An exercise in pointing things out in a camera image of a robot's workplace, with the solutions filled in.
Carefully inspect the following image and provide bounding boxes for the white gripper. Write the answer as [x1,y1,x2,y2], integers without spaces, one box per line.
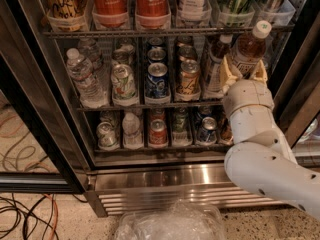
[220,55,274,117]

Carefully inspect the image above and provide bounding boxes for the amber tea bottle white cap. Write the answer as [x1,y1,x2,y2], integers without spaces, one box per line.
[231,20,272,77]

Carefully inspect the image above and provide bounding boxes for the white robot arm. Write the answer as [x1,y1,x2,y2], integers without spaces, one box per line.
[220,55,320,220]

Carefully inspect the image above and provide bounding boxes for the right glass fridge door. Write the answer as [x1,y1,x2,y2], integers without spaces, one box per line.
[266,13,320,158]

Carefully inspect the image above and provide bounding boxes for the glass fridge door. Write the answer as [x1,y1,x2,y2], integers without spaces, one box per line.
[1,55,84,193]
[266,13,320,158]

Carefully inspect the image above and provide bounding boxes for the white label bottle top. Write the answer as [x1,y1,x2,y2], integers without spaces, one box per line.
[177,0,208,21]

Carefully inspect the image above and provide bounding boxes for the small water bottle bottom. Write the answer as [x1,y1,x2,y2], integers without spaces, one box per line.
[122,112,143,149]

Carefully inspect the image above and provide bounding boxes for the stainless steel fridge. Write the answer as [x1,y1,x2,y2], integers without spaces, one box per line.
[0,0,319,217]

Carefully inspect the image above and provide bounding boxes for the front clear water bottle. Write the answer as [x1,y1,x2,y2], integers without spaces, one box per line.
[66,48,108,108]

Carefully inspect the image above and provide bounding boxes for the clear water bottle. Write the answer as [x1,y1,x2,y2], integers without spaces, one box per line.
[66,48,108,108]
[78,38,103,71]

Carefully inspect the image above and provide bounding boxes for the rear clear water bottle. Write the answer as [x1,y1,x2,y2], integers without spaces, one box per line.
[78,38,103,71]

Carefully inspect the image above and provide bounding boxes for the left glass fridge door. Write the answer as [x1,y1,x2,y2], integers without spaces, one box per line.
[1,55,84,193]

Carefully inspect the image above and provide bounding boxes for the orange LaCroix can front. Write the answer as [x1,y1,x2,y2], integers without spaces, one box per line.
[176,60,200,95]

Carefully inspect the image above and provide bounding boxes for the gold can bottom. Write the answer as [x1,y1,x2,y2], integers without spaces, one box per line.
[220,118,233,145]

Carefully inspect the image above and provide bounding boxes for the green striped can top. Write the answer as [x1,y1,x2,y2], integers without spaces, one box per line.
[217,0,254,27]

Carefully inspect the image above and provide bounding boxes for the blue can bottom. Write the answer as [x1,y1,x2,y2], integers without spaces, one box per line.
[197,117,217,144]

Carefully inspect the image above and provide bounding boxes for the blue can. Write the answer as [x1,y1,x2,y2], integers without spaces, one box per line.
[197,117,217,144]
[146,63,168,99]
[147,48,167,64]

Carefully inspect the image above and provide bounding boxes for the blue can middle front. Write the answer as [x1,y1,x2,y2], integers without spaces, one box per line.
[146,63,168,99]

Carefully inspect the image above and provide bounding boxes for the red can bottom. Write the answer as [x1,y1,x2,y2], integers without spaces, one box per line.
[149,119,168,147]

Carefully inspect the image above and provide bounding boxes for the right Coca-Cola can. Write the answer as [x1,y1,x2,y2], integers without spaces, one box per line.
[136,0,169,29]

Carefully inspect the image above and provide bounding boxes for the coca-cola can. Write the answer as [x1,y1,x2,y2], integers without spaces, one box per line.
[94,0,127,27]
[136,0,169,29]

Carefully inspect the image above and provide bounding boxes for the green white can front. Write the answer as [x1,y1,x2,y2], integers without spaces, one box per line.
[111,64,136,100]

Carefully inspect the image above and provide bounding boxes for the white green can bottom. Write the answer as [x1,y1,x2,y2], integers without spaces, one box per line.
[96,122,118,150]

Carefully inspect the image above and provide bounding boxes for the left Coca-Cola can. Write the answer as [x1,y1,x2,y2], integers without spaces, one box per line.
[94,0,127,27]

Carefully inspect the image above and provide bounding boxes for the clear plastic bag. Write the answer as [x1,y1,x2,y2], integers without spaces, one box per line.
[114,200,227,240]

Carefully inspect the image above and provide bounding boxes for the yellow LaCroix can top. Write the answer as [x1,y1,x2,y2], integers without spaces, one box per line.
[47,0,87,32]

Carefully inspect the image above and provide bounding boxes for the orange cable on floor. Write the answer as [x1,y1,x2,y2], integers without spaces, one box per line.
[42,193,60,240]

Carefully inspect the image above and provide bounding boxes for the black cables on floor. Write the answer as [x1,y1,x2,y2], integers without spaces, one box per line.
[0,193,88,240]

